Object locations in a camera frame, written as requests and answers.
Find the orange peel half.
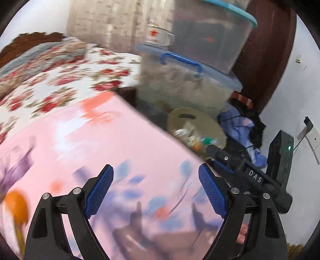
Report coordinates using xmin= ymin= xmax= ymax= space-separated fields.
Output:
xmin=3 ymin=190 xmax=29 ymax=225

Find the right hand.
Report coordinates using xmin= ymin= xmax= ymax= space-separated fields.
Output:
xmin=236 ymin=223 xmax=248 ymax=244

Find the pile of dark clothes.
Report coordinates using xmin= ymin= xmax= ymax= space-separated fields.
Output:
xmin=217 ymin=92 xmax=267 ymax=168

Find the pink tree-print blanket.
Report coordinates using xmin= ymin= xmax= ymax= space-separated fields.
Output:
xmin=1 ymin=93 xmax=223 ymax=259

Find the lower clear storage bin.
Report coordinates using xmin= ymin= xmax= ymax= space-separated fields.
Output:
xmin=135 ymin=44 xmax=242 ymax=117

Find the clear storage bin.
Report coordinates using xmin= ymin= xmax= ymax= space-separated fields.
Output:
xmin=135 ymin=44 xmax=242 ymax=117
xmin=170 ymin=0 xmax=258 ymax=74

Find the floral red white bedsheet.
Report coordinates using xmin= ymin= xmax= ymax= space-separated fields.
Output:
xmin=1 ymin=48 xmax=142 ymax=141

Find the upper clear storage bin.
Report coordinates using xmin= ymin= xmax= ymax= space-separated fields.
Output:
xmin=170 ymin=0 xmax=258 ymax=74

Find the patterned folded quilt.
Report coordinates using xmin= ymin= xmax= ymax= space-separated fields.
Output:
xmin=1 ymin=37 xmax=97 ymax=77

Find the white enamel star mug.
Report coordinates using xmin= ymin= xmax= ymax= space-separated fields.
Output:
xmin=145 ymin=25 xmax=175 ymax=47

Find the carved wooden headboard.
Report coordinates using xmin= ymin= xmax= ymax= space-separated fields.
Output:
xmin=1 ymin=32 xmax=65 ymax=67

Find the beige floral curtain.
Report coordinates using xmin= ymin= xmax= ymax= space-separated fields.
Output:
xmin=66 ymin=0 xmax=175 ymax=53

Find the white wall socket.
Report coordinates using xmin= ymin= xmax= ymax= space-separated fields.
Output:
xmin=297 ymin=126 xmax=320 ymax=165

